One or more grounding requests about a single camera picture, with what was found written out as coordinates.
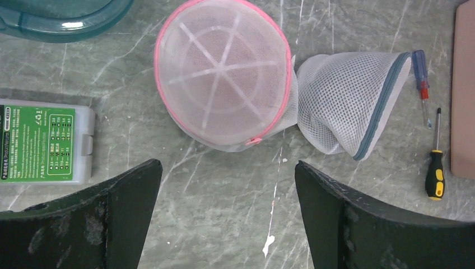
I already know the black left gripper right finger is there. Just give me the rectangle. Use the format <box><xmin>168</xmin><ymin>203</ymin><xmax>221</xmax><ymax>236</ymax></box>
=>
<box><xmin>295</xmin><ymin>161</ymin><xmax>474</xmax><ymax>268</ymax></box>

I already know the black yellow screwdriver on table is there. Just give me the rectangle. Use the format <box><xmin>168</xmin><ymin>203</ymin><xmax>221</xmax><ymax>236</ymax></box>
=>
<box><xmin>425</xmin><ymin>108</ymin><xmax>445</xmax><ymax>201</ymax></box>

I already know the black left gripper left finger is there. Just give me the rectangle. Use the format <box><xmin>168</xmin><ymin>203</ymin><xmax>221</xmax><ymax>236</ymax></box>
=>
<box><xmin>1</xmin><ymin>159</ymin><xmax>163</xmax><ymax>268</ymax></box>

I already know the white mesh blue zip laundry bag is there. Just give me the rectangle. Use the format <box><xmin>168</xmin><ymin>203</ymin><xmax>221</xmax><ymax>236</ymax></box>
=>
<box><xmin>296</xmin><ymin>52</ymin><xmax>412</xmax><ymax>161</ymax></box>

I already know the pink zip mesh laundry bag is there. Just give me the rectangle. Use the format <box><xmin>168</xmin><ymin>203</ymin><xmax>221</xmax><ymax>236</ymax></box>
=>
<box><xmin>153</xmin><ymin>1</ymin><xmax>298</xmax><ymax>152</ymax></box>

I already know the blue red handle screwdriver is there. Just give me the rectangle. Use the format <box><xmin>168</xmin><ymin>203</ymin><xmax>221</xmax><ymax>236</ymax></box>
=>
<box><xmin>412</xmin><ymin>50</ymin><xmax>432</xmax><ymax>129</ymax></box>

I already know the green label clear bit case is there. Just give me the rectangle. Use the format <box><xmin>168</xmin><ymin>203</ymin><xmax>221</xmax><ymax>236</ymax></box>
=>
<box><xmin>1</xmin><ymin>99</ymin><xmax>95</xmax><ymax>185</ymax></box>

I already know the teal plastic tray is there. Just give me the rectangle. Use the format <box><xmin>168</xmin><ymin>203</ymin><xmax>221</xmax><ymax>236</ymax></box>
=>
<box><xmin>1</xmin><ymin>0</ymin><xmax>134</xmax><ymax>43</ymax></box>

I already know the orange translucent plastic storage box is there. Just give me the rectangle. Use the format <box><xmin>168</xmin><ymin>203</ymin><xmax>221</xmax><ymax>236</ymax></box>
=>
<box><xmin>450</xmin><ymin>0</ymin><xmax>474</xmax><ymax>179</ymax></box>

